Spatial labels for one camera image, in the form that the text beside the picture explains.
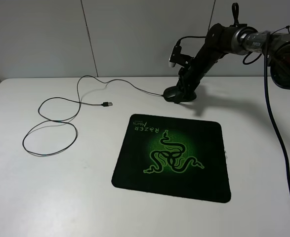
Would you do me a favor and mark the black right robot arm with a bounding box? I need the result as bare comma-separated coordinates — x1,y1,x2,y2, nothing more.
163,23,290,104

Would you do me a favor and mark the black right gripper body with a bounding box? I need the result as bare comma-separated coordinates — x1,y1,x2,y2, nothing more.
179,43,223,95

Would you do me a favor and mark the black usb mouse cable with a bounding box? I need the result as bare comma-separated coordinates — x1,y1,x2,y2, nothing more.
22,75,165,157

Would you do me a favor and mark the black green razer mouse pad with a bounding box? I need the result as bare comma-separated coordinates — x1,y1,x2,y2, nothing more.
111,114,231,203

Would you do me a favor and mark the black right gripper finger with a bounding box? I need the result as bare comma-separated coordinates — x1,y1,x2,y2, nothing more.
173,92,184,104
183,91,197,101

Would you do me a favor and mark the dark blue robot cable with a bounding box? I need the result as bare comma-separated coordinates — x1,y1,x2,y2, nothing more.
263,32,290,237

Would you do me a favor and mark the black computer mouse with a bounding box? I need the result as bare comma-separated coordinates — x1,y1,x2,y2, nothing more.
163,86,181,102

